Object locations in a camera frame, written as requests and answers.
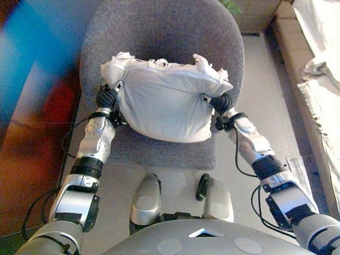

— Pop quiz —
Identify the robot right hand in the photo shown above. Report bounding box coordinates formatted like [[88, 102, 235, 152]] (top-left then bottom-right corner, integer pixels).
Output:
[[199, 91, 234, 116]]

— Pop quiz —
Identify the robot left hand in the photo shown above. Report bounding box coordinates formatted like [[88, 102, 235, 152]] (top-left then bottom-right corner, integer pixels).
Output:
[[96, 79, 125, 109]]

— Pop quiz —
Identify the cream fringed cushion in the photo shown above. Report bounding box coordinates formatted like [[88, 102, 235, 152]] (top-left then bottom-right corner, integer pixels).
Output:
[[100, 52, 234, 143]]

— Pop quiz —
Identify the grey fabric tub armchair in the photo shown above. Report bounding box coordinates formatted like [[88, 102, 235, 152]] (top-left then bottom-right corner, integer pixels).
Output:
[[79, 0, 244, 171]]

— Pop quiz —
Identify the black robot right foot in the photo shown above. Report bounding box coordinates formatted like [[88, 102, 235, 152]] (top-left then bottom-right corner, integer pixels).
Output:
[[195, 174, 210, 201]]

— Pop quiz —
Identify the light wooden cabinet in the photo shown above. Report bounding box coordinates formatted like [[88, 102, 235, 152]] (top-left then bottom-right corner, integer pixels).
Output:
[[233, 0, 282, 34]]

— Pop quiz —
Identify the green plant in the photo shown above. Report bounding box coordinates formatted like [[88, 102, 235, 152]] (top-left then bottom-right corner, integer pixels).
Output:
[[222, 0, 243, 15]]

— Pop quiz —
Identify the silver robot left leg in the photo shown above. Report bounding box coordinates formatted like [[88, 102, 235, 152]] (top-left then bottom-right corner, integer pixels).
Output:
[[129, 174, 162, 226]]

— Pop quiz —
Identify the grey robot torso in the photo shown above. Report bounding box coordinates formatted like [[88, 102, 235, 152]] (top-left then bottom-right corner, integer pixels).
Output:
[[102, 212, 317, 255]]

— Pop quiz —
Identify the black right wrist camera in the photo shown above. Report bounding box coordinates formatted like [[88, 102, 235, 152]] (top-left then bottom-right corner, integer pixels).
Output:
[[214, 116, 233, 132]]

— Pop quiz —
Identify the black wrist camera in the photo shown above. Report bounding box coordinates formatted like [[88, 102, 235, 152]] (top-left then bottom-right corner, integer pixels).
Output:
[[214, 116, 233, 132], [111, 110, 128, 127]]

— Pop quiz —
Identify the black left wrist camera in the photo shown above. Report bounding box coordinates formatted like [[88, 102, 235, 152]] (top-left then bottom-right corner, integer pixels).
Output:
[[111, 110, 128, 127]]

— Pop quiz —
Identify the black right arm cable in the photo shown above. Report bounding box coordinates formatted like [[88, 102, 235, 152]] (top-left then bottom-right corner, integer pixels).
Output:
[[235, 127, 295, 239]]

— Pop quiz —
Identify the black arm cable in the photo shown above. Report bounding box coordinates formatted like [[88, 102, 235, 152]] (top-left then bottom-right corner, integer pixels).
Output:
[[22, 118, 92, 240], [235, 127, 295, 239]]

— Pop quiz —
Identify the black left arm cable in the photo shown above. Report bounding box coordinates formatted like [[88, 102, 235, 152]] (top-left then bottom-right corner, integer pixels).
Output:
[[22, 118, 92, 240]]

